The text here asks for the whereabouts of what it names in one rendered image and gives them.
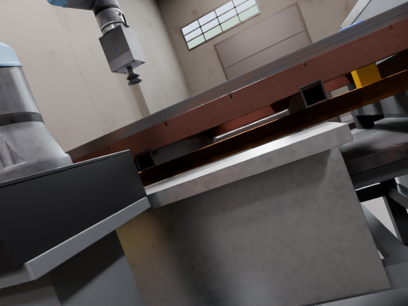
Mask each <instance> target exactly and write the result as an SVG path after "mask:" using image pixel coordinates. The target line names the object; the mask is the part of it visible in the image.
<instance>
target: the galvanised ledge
mask: <svg viewBox="0 0 408 306"><path fill-rule="evenodd" d="M352 141H354V139H353V136H352V133H351V131H350V128H349V125H348V123H332V122H326V123H322V124H320V125H317V126H314V127H311V128H309V129H306V130H304V131H300V132H298V133H295V134H293V135H289V136H287V137H284V138H281V139H279V140H276V141H273V142H271V143H268V144H265V145H262V146H259V147H257V148H254V149H251V150H249V151H246V152H243V153H241V154H237V155H235V156H232V157H230V158H226V159H224V160H221V161H218V162H216V163H213V164H211V165H208V166H205V167H202V168H199V169H196V170H194V171H191V172H188V173H186V174H183V175H180V176H178V177H174V178H172V179H169V180H167V181H164V182H161V183H158V184H156V185H153V186H150V187H147V188H145V191H146V194H147V196H146V197H147V198H148V200H149V203H150V206H151V207H150V208H148V209H147V210H145V211H143V212H142V213H144V212H146V211H149V210H152V209H155V208H158V207H161V206H164V205H167V204H170V203H173V202H176V201H178V200H181V199H185V198H187V197H190V196H194V195H196V194H200V193H202V192H205V191H208V190H210V189H214V188H217V187H220V186H223V185H226V184H229V183H232V182H235V181H237V180H240V179H244V178H246V177H249V176H252V175H255V174H258V173H261V172H264V171H267V170H269V169H273V168H276V167H278V166H282V165H285V164H287V163H291V162H294V161H296V160H299V159H302V158H305V157H308V156H311V155H314V154H317V153H320V152H323V151H326V150H328V149H331V148H335V147H337V146H340V145H344V144H346V143H350V142H352Z"/></svg>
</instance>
